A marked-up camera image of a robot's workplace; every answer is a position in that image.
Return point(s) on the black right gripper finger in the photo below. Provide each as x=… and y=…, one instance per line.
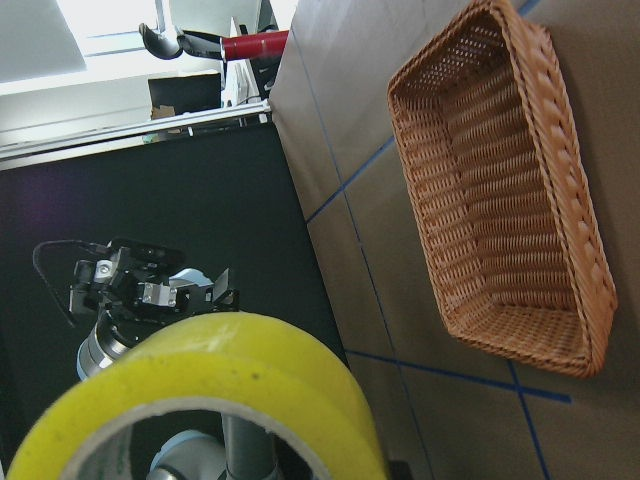
x=400, y=470

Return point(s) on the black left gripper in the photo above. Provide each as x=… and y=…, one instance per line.
x=149, y=284

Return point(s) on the yellow tape roll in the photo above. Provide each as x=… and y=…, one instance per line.
x=255, y=367

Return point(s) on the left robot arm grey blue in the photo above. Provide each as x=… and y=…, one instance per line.
x=246, y=450

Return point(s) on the brown wicker basket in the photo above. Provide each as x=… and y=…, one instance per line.
x=489, y=150

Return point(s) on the red cylinder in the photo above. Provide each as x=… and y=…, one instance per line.
x=254, y=46

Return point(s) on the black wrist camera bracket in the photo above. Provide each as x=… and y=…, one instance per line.
x=89, y=279

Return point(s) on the aluminium frame post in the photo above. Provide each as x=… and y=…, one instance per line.
x=113, y=138

